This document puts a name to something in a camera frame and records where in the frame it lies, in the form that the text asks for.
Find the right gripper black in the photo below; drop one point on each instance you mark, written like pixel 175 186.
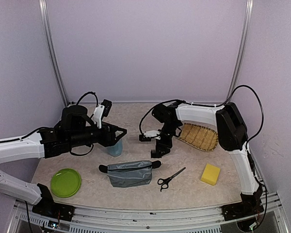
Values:
pixel 159 145

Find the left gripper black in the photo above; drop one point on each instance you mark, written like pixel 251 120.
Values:
pixel 111 141

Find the black clipper comb guard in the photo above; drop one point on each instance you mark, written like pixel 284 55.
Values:
pixel 155 154

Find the black handled scissors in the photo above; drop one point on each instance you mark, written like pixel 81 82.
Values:
pixel 164 183

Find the grey zipper pouch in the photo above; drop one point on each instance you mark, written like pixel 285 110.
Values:
pixel 130 174

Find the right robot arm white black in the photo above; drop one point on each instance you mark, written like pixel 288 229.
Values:
pixel 232 137

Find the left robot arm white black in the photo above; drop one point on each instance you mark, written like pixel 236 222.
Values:
pixel 74 129

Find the light blue cup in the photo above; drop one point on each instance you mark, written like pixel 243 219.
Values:
pixel 115 150

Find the woven bamboo tray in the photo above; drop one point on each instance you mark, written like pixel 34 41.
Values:
pixel 200 137

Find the yellow sponge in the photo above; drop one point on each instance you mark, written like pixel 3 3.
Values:
pixel 210 174

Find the green plastic plate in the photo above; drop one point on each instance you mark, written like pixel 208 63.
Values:
pixel 65 183

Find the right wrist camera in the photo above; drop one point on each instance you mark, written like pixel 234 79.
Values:
pixel 149 135

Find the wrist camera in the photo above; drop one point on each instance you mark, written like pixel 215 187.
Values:
pixel 149 135
pixel 101 111

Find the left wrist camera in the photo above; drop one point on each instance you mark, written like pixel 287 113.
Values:
pixel 101 111

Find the aluminium front rail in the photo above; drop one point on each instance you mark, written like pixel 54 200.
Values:
pixel 209 219

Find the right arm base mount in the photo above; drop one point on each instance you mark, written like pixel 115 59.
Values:
pixel 240 210

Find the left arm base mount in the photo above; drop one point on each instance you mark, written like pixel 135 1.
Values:
pixel 55 210

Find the left aluminium corner post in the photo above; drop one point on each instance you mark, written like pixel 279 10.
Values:
pixel 51 49

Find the aluminium corner post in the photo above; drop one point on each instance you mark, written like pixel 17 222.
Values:
pixel 242 46
pixel 51 49

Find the right aluminium corner post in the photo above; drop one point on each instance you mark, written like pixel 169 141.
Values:
pixel 242 46

